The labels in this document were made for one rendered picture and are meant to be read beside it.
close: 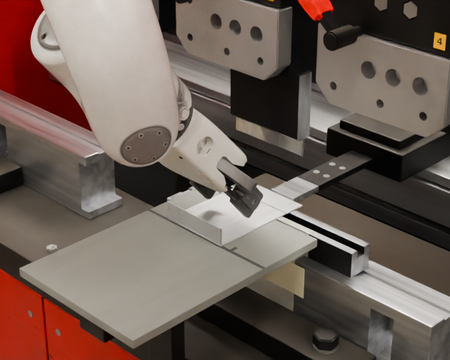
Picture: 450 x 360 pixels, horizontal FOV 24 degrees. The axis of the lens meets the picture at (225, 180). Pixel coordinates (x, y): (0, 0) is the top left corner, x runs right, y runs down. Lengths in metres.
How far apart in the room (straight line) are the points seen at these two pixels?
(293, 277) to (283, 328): 0.06
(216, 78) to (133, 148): 0.72
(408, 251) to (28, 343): 1.83
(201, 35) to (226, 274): 0.26
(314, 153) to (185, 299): 0.47
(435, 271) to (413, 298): 1.92
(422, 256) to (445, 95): 2.17
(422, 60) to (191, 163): 0.25
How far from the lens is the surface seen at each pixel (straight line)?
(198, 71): 1.63
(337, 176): 1.26
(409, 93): 0.95
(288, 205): 1.19
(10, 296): 1.43
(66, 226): 1.42
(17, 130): 1.51
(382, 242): 3.13
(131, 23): 0.84
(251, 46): 1.07
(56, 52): 0.92
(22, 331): 1.44
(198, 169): 1.04
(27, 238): 1.40
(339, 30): 0.95
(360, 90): 0.99
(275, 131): 1.13
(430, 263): 3.05
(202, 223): 1.12
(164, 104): 0.88
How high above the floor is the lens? 1.57
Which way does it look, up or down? 27 degrees down
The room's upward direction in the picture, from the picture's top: straight up
